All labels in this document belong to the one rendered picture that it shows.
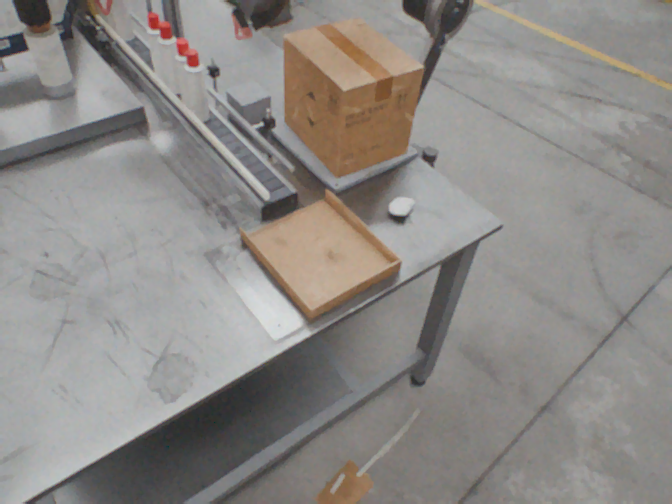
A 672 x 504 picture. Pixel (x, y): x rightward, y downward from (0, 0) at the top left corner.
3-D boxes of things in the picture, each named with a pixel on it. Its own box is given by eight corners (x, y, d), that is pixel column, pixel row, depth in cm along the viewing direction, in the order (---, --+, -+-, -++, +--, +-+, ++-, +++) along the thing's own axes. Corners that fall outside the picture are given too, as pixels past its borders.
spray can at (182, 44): (179, 106, 165) (168, 39, 150) (196, 101, 167) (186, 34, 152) (188, 115, 162) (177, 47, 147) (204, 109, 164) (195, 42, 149)
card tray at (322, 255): (240, 238, 138) (239, 226, 135) (325, 199, 149) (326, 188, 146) (310, 321, 122) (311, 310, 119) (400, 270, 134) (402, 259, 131)
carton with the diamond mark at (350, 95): (283, 121, 168) (282, 34, 148) (350, 101, 178) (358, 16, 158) (337, 179, 152) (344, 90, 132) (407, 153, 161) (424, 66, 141)
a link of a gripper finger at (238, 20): (220, 27, 134) (233, 6, 126) (244, 18, 138) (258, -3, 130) (236, 53, 135) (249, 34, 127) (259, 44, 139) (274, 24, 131)
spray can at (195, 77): (188, 117, 161) (177, 49, 146) (204, 111, 164) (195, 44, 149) (197, 126, 159) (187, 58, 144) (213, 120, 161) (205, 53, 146)
